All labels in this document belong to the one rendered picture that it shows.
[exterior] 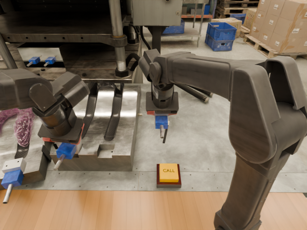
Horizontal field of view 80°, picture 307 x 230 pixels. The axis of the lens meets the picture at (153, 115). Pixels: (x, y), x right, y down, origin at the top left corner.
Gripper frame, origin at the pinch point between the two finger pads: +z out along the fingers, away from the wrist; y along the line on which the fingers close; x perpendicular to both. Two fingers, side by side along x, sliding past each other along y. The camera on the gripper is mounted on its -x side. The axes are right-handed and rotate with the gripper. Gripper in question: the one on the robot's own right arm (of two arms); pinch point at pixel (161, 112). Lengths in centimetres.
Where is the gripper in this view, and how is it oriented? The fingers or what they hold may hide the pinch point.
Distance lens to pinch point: 65.4
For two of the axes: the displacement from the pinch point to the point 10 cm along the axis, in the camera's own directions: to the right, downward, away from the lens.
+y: -10.0, 0.0, 0.1
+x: 0.0, 9.1, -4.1
